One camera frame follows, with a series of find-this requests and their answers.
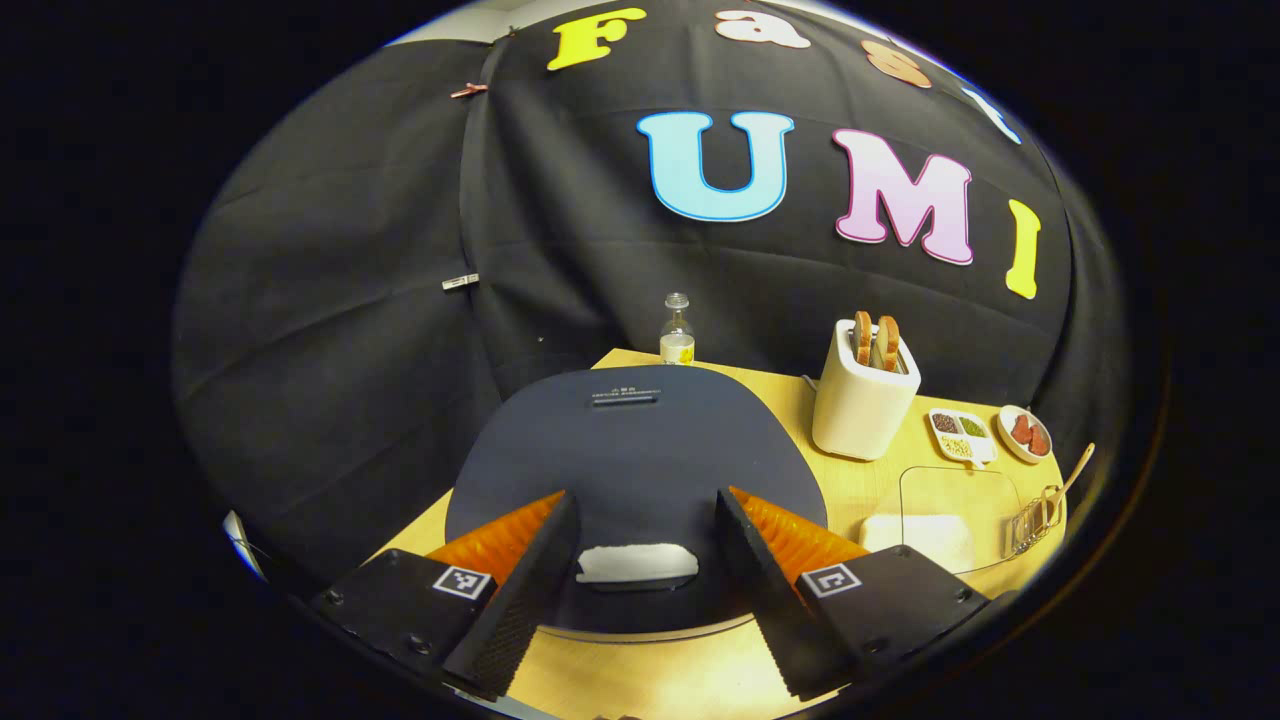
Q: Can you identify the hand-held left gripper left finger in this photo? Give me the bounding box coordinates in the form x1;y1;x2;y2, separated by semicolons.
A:
310;490;583;701

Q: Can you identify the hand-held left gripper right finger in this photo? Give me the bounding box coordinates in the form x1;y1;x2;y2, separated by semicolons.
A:
714;487;991;701

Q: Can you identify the clear container of rice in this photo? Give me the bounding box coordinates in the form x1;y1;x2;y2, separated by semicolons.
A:
858;466;1023;575

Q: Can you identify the dark grey rice cooker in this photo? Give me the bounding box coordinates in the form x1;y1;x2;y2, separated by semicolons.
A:
445;365;829;643

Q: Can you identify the wire chopstick holder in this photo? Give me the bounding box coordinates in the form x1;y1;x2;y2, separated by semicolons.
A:
1005;485;1064;557

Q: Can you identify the wooden spoon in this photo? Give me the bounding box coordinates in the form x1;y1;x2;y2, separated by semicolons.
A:
1040;443;1096;526

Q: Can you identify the white toaster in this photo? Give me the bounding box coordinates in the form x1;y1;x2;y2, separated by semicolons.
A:
812;318;922;462

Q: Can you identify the white divided bean dish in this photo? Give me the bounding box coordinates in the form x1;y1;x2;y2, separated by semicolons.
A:
927;407;999;468

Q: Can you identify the small glass bottle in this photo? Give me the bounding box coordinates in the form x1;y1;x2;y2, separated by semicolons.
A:
660;292;696;366

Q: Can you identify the white plate with red meat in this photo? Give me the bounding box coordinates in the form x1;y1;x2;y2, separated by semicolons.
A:
998;404;1054;465

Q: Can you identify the black backdrop cloth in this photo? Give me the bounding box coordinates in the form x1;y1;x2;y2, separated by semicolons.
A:
172;0;1131;581

